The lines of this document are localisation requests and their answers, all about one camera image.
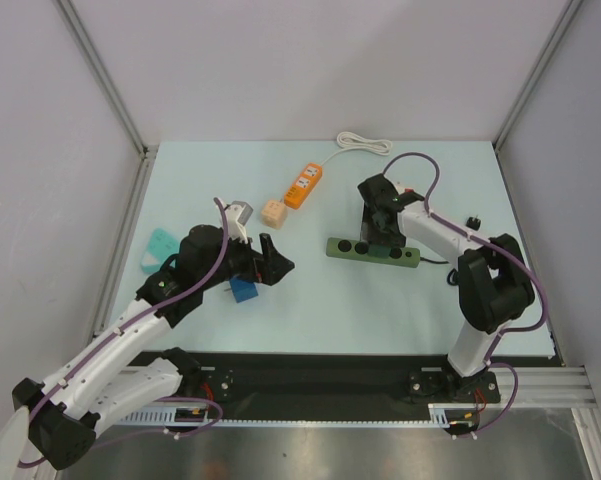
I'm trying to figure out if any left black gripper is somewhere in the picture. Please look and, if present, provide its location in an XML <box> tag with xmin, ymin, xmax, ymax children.
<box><xmin>198</xmin><ymin>226</ymin><xmax>292</xmax><ymax>290</ymax></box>

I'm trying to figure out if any blue cube plug adapter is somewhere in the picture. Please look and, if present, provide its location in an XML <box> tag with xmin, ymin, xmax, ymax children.
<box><xmin>229</xmin><ymin>277</ymin><xmax>258</xmax><ymax>303</ymax></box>

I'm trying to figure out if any olive green power strip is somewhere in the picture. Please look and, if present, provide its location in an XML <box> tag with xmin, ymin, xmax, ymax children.
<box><xmin>325</xmin><ymin>237</ymin><xmax>421</xmax><ymax>268</ymax></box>

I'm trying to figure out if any beige cube plug adapter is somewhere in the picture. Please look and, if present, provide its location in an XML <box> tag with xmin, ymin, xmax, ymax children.
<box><xmin>260</xmin><ymin>199</ymin><xmax>288</xmax><ymax>230</ymax></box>

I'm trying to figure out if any teal triangular power strip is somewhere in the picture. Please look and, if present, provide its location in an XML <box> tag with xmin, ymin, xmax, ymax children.
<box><xmin>140</xmin><ymin>228</ymin><xmax>179</xmax><ymax>275</ymax></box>

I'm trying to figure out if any dark green cube plug adapter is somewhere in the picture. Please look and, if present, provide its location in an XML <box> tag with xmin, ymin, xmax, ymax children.
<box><xmin>368</xmin><ymin>244</ymin><xmax>391</xmax><ymax>259</ymax></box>

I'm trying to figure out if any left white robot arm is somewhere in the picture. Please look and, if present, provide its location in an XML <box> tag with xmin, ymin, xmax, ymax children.
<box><xmin>12</xmin><ymin>225</ymin><xmax>295</xmax><ymax>470</ymax></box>

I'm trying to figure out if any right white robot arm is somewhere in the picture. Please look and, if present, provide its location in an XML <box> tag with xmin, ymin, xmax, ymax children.
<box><xmin>358</xmin><ymin>174</ymin><xmax>535</xmax><ymax>401</ymax></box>

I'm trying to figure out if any orange power strip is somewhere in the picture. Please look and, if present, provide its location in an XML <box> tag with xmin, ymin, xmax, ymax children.
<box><xmin>283</xmin><ymin>163</ymin><xmax>323</xmax><ymax>210</ymax></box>

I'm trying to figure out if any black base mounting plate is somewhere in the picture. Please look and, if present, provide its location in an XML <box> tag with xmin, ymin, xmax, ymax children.
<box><xmin>124</xmin><ymin>351</ymin><xmax>501</xmax><ymax>424</ymax></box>

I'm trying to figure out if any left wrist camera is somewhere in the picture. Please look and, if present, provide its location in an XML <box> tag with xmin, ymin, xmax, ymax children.
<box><xmin>219</xmin><ymin>199</ymin><xmax>253</xmax><ymax>244</ymax></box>

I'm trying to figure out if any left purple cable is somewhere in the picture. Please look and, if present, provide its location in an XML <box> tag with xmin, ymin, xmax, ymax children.
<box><xmin>17</xmin><ymin>202</ymin><xmax>231</xmax><ymax>469</ymax></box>

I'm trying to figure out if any black power cord with plug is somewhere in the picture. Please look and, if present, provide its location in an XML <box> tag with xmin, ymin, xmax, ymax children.
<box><xmin>418</xmin><ymin>214</ymin><xmax>484</xmax><ymax>289</ymax></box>

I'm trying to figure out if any white coiled power cord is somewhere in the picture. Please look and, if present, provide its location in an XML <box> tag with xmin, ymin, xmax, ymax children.
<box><xmin>321</xmin><ymin>131</ymin><xmax>395</xmax><ymax>168</ymax></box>

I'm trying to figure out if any white slotted cable duct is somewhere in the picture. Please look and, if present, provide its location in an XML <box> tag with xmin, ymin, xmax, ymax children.
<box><xmin>116</xmin><ymin>403</ymin><xmax>477</xmax><ymax>430</ymax></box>

